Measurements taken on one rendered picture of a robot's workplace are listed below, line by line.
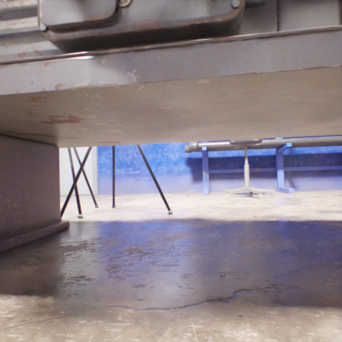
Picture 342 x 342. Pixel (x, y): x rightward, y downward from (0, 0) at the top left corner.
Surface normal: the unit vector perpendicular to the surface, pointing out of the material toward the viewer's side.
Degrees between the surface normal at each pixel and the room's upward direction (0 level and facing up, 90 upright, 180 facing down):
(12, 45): 90
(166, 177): 90
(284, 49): 90
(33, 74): 90
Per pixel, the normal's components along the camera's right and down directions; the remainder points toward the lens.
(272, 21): -0.14, -0.02
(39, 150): 0.99, -0.04
